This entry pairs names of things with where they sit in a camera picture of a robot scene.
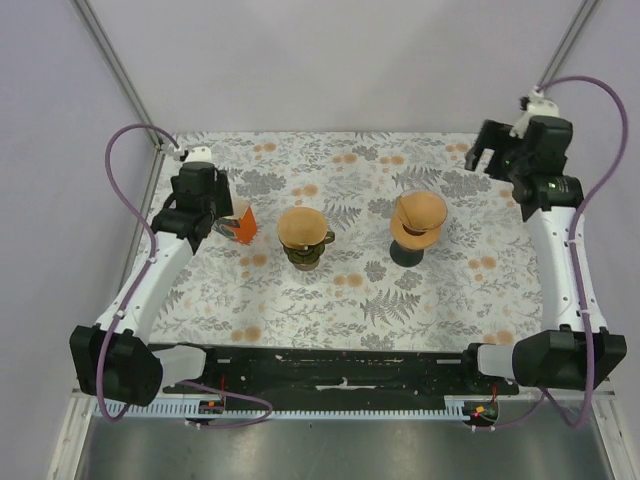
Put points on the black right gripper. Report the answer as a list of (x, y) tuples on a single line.
[(491, 136)]

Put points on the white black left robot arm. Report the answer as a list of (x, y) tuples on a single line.
[(112, 358)]

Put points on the right aluminium frame post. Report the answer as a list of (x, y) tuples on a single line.
[(580, 20)]

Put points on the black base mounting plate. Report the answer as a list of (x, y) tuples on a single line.
[(258, 371)]

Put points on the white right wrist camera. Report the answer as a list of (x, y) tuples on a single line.
[(533, 105)]

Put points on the orange coffee filter box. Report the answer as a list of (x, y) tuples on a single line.
[(239, 227)]

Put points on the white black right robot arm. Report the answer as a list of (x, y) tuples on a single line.
[(575, 349)]

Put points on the white slotted cable duct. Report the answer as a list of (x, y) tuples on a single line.
[(211, 408)]

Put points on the round bamboo dripper holder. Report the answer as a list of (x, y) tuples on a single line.
[(413, 241)]

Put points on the floral patterned table mat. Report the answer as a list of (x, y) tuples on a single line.
[(478, 283)]

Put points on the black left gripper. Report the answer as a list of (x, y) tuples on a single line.
[(224, 206)]

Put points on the dark green glass jar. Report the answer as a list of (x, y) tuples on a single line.
[(308, 252)]

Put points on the single brown paper coffee filter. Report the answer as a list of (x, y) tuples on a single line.
[(421, 210)]

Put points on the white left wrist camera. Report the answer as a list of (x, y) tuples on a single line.
[(192, 154)]

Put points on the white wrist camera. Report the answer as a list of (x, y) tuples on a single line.
[(533, 105), (192, 154)]

